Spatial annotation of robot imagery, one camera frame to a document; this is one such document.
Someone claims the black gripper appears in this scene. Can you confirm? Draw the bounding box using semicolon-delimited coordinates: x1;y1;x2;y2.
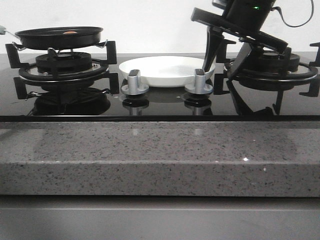
191;0;288;80

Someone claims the white plate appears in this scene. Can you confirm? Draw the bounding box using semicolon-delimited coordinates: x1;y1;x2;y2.
119;56;204;88

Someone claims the fried egg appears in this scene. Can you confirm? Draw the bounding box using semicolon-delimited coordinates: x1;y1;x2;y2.
62;31;77;35

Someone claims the black frying pan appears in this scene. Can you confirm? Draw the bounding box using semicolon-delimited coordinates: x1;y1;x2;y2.
14;26;104;50

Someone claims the black right gas burner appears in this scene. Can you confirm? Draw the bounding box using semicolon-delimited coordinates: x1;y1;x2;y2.
243;50;300;73

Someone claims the black gas burner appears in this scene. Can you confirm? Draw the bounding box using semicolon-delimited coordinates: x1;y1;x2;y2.
35;52;92;74
243;50;300;73

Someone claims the silver right stove knob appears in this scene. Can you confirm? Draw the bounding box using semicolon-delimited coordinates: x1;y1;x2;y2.
184;68;213;95

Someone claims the silver stove knob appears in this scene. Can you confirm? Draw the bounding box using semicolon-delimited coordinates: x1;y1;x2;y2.
184;68;213;95
121;69;149;96

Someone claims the black right pan support grate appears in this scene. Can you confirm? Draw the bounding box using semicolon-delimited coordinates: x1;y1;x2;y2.
212;38;320;115

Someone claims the black pan support grate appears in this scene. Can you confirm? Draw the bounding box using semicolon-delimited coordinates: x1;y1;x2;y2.
212;38;320;115
5;40;119;99

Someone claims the black glass cooktop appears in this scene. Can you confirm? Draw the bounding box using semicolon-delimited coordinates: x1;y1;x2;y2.
0;54;320;122

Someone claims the silver left stove knob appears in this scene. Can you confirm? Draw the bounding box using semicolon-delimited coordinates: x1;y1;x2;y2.
121;69;149;96

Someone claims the black left pan support grate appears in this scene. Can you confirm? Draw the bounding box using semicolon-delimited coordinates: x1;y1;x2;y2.
5;40;119;99

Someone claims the black left gas burner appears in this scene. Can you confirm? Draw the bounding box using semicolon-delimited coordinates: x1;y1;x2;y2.
35;52;92;74

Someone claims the grey cabinet drawer front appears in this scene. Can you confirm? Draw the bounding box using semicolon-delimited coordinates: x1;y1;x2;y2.
0;196;320;240

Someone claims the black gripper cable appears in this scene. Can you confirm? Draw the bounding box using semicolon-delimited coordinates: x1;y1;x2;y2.
271;0;315;28

